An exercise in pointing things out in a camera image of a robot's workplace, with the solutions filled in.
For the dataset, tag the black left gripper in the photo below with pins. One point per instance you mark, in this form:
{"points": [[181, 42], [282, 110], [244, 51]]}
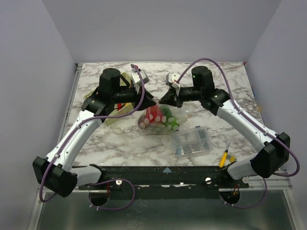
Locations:
{"points": [[146, 101]]}

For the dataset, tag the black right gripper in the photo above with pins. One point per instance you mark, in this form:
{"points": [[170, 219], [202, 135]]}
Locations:
{"points": [[176, 96]]}

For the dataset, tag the red toy bell pepper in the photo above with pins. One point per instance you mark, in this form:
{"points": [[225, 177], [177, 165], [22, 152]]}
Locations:
{"points": [[152, 115]]}

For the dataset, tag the clear zip top bag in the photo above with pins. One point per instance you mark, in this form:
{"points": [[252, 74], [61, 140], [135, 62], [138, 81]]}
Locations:
{"points": [[182, 114]]}

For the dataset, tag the green bell pepper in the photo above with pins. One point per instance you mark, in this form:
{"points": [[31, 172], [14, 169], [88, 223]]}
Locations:
{"points": [[168, 119]]}

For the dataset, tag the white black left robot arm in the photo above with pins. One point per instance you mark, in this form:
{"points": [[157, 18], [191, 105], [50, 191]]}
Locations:
{"points": [[55, 171]]}

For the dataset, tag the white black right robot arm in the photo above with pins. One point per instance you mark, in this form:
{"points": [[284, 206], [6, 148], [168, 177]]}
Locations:
{"points": [[272, 148]]}

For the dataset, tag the pale green perforated basket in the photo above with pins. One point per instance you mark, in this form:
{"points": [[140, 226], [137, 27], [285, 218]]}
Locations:
{"points": [[125, 82]]}

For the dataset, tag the clear plastic screw box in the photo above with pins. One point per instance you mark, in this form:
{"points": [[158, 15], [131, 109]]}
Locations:
{"points": [[191, 142]]}

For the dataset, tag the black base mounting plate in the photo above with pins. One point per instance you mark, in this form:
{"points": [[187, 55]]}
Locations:
{"points": [[164, 182]]}

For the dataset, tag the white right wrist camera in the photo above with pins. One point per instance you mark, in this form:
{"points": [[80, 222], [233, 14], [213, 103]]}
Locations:
{"points": [[171, 80]]}

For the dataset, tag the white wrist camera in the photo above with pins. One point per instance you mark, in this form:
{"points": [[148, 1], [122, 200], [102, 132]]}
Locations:
{"points": [[136, 79], [171, 80]]}

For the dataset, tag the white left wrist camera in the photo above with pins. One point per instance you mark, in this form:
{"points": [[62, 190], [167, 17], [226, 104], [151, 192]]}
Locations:
{"points": [[136, 79]]}

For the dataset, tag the yellow handled screwdriver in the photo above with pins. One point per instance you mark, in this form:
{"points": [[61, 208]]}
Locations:
{"points": [[224, 156]]}

